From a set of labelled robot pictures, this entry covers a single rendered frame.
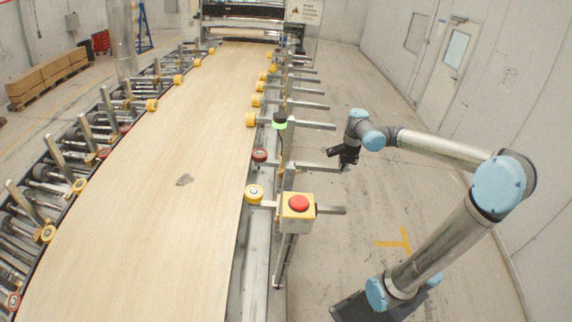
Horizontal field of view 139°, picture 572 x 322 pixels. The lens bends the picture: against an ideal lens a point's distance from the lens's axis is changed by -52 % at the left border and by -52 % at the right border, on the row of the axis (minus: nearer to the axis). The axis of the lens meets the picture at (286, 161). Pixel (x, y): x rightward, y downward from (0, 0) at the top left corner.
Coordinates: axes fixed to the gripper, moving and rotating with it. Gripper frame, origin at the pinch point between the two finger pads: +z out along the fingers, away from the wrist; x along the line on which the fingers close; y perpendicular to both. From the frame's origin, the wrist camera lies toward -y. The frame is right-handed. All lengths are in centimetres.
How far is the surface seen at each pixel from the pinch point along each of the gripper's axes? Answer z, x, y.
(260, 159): -8.8, -4.4, -40.6
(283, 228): -36, -59, -30
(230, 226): -9, -43, -48
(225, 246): -9, -51, -48
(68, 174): -15, -33, -136
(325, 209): -1.2, -26.4, -10.0
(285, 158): -11.7, -6.1, -28.6
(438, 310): 87, -63, 103
